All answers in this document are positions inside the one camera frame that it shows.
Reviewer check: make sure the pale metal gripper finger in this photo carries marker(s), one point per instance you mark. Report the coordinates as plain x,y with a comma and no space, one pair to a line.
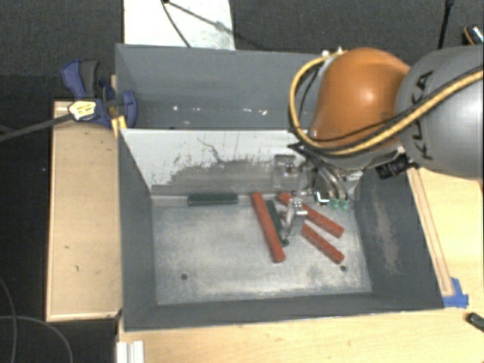
296,218
284,172

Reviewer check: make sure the dark green flat block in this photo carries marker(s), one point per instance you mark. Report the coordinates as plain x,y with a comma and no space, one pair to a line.
211,199
274,218

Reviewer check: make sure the red-brown flat block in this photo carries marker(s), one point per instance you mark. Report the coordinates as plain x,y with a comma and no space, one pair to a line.
325,246
325,223
266,229

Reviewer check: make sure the grey metal bin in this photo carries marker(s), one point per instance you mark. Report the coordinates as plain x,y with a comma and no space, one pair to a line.
211,248

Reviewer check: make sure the pale wood flat board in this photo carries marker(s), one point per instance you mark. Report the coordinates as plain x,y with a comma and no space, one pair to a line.
85,221

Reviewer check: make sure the black cylinder on white bracket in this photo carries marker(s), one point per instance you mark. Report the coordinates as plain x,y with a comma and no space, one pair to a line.
391,168

